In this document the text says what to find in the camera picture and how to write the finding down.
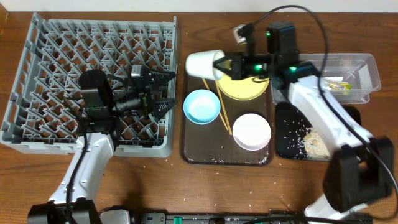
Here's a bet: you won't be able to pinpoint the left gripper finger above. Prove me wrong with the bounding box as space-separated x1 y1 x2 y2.
152 98 178 121
149 70 177 91

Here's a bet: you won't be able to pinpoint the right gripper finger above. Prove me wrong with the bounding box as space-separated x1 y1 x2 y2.
213 53 239 69
213 67 236 78

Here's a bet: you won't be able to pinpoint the yellow round plate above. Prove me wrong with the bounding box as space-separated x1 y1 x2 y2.
216 75 269 101

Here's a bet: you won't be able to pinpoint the small white cup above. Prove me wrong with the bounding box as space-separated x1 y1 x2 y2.
185 50 225 80

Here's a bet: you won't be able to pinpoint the light blue bowl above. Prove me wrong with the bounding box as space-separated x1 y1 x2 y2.
183 89 221 125

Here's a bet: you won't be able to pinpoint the white bowl with food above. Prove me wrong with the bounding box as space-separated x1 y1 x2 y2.
232 113 271 151

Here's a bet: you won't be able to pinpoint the green snack wrapper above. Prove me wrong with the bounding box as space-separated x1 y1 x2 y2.
324 80 352 95

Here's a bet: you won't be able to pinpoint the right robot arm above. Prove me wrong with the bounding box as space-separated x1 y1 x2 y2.
213 21 397 223

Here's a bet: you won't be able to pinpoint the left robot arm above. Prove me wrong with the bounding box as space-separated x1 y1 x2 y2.
27 65 177 224

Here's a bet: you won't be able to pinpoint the black waste tray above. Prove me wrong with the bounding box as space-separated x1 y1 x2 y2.
275 101 362 162

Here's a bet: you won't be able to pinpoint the clear plastic waste bin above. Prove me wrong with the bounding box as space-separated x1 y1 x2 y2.
270 52 382 105

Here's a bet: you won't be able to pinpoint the grey plastic dishwasher rack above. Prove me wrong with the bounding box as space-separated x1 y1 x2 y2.
1 14 180 154

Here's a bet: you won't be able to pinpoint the wooden chopstick left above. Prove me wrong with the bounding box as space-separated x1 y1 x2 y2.
202 78 229 131

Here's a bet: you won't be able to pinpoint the wooden chopstick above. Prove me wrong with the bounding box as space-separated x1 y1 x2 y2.
215 81 233 136
202 78 229 131

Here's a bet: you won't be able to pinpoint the wooden chopstick right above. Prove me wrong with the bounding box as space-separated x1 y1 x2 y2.
215 81 233 136

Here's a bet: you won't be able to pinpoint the dark brown serving tray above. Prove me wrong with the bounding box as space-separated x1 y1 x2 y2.
181 72 273 166

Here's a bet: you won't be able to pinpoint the rice and food scraps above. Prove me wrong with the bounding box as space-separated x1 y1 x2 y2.
297 127 330 161

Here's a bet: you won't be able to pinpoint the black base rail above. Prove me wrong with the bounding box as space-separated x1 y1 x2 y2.
99 212 374 224

